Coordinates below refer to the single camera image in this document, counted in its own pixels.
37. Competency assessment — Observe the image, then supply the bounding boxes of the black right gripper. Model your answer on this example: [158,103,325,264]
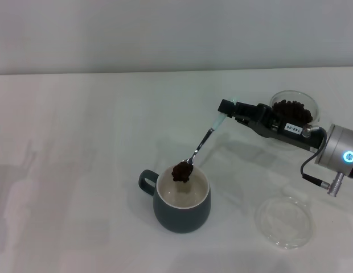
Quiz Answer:
[217,98,327,152]

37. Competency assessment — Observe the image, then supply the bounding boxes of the metal spoon with blue handle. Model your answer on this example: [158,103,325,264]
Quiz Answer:
[170,98,239,183]

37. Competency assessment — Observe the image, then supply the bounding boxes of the dark teal ceramic mug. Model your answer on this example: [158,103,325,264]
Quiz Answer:
[138,164,212,234]

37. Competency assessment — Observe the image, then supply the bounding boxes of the coffee beans in glass cup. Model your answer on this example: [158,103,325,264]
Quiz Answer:
[272,99,313,123]

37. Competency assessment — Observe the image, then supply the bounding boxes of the clear glass cup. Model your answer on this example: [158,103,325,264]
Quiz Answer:
[269,90,321,126]

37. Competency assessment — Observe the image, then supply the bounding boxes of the clear glass saucer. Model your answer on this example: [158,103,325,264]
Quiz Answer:
[256,196,316,250]

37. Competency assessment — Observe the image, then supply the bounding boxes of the black cable with silver plugs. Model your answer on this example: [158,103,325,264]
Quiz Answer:
[300,125,346,197]

